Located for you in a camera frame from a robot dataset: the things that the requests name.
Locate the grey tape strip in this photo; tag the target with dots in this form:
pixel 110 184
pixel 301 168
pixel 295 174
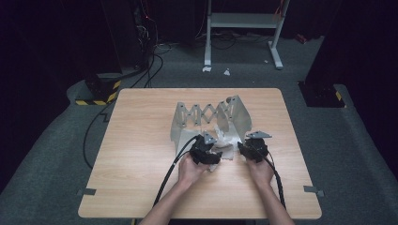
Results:
pixel 87 191
pixel 311 189

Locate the red object on floor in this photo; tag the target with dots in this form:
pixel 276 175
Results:
pixel 302 38

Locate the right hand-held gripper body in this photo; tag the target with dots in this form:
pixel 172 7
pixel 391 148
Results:
pixel 257 151

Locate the white paper scrap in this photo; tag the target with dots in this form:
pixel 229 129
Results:
pixel 206 69
pixel 226 72

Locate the expandable grey metal book rack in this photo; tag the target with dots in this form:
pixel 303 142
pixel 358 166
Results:
pixel 242 115

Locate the white cloth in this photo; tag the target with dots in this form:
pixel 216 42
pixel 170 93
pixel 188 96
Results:
pixel 228 145

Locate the white metal stand frame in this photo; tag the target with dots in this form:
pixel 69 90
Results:
pixel 241 20

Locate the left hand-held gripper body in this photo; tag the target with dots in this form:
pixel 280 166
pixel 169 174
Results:
pixel 200 153

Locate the black base with yellow mark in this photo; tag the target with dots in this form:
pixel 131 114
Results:
pixel 322 95

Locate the person's right hand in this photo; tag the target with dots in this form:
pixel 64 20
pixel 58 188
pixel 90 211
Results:
pixel 263 173

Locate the person's left hand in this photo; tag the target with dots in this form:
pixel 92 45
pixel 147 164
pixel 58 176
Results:
pixel 191 172

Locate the black yellow striped base block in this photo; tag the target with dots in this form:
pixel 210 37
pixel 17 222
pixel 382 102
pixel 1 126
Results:
pixel 100 89

